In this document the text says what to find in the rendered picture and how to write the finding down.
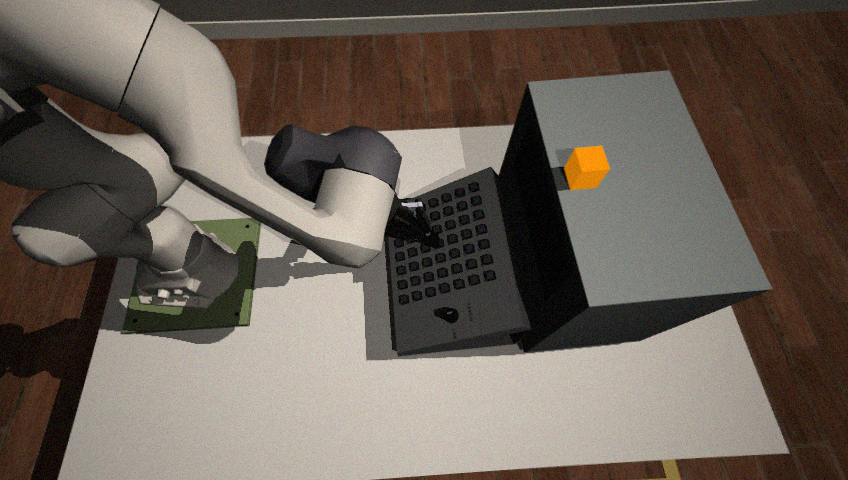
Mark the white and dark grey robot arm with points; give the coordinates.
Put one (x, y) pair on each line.
(182, 94)

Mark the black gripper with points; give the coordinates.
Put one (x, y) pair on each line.
(403, 222)

